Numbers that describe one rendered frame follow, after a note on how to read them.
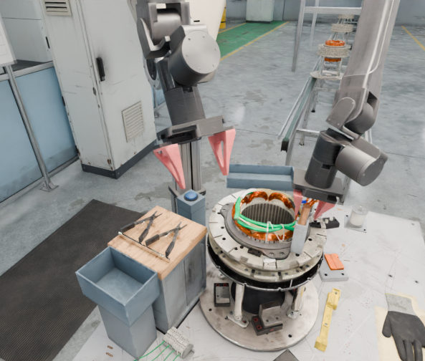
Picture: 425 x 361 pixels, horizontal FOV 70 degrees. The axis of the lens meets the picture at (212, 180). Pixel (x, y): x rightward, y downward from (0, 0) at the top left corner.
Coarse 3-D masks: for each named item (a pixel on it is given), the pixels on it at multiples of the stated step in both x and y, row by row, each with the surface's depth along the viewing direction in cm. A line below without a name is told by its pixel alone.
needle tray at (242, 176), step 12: (240, 168) 119; (252, 168) 118; (264, 168) 118; (276, 168) 117; (288, 168) 117; (228, 180) 110; (240, 180) 109; (252, 180) 109; (264, 180) 108; (276, 180) 108; (288, 180) 108
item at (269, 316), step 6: (264, 306) 88; (270, 306) 88; (276, 306) 88; (264, 312) 87; (270, 312) 88; (276, 312) 89; (264, 318) 88; (270, 318) 88; (276, 318) 88; (264, 324) 87; (270, 324) 87; (276, 324) 88
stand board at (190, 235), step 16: (160, 208) 94; (144, 224) 88; (160, 224) 88; (176, 224) 88; (192, 224) 88; (112, 240) 83; (144, 240) 83; (160, 240) 83; (176, 240) 83; (192, 240) 83; (144, 256) 78; (176, 256) 78; (160, 272) 74
